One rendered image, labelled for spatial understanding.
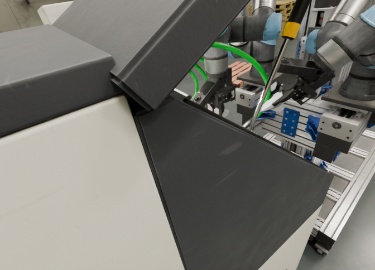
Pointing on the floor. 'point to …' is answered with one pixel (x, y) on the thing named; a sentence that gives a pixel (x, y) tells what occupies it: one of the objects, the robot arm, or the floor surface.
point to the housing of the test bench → (73, 163)
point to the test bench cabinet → (292, 247)
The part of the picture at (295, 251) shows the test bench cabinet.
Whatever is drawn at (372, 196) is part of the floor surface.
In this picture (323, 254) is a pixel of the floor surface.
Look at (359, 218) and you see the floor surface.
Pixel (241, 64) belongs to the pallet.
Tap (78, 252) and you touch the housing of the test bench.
